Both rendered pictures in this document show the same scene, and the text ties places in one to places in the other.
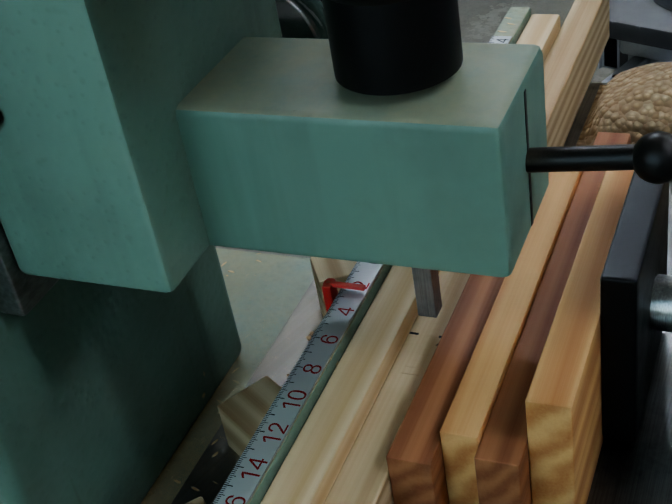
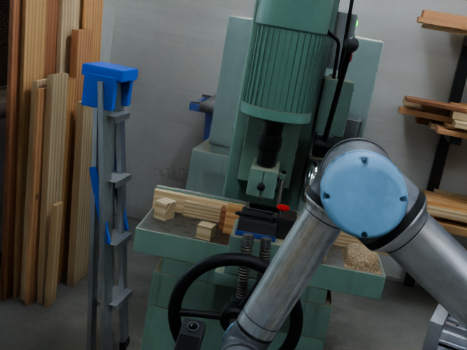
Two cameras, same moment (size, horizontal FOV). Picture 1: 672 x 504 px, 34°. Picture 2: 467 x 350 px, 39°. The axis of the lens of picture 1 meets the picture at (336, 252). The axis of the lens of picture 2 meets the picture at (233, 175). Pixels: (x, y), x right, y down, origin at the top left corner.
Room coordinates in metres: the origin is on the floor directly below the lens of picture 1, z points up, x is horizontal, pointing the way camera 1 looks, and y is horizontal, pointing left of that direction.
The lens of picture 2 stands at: (-0.34, -1.50, 1.44)
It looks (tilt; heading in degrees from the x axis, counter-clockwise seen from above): 14 degrees down; 66
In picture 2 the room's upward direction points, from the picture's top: 10 degrees clockwise
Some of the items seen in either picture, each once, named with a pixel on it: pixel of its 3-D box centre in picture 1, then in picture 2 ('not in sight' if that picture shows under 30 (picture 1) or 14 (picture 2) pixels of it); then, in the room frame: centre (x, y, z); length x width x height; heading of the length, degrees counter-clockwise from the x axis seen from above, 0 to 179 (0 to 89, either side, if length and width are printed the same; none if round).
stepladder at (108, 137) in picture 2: not in sight; (105, 217); (0.23, 0.91, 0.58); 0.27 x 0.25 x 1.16; 146
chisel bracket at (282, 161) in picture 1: (369, 161); (263, 180); (0.40, -0.02, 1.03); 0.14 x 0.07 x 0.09; 62
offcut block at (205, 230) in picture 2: not in sight; (206, 230); (0.23, -0.11, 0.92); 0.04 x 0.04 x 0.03; 53
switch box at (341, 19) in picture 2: not in sight; (340, 40); (0.66, 0.18, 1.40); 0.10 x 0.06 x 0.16; 62
